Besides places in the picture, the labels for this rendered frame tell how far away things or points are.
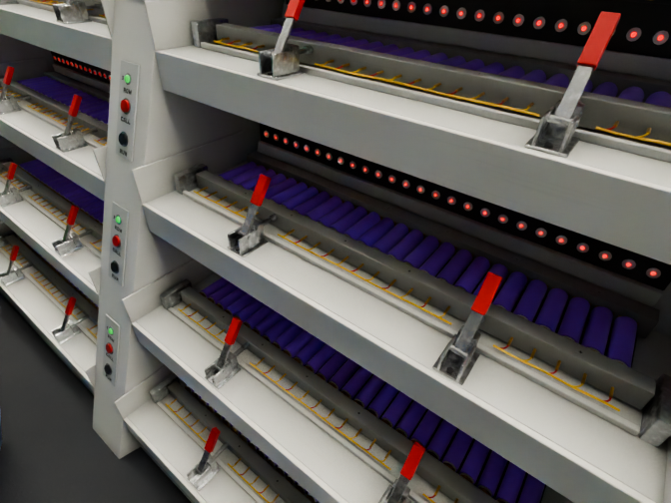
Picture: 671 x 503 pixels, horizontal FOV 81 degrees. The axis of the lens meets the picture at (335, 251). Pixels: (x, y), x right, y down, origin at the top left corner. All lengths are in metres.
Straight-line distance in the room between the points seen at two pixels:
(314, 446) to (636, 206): 0.40
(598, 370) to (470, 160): 0.20
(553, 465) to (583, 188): 0.21
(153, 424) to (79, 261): 0.32
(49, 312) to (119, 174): 0.49
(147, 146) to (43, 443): 0.58
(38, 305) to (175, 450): 0.50
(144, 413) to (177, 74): 0.55
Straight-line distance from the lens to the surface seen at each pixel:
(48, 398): 1.01
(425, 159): 0.33
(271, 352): 0.56
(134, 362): 0.74
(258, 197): 0.46
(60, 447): 0.92
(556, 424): 0.37
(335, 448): 0.52
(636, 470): 0.39
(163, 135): 0.59
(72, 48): 0.77
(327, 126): 0.38
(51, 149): 0.83
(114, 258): 0.68
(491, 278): 0.35
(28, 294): 1.13
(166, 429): 0.77
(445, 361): 0.37
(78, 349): 0.95
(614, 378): 0.40
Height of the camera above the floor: 0.67
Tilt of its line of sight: 20 degrees down
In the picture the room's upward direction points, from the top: 15 degrees clockwise
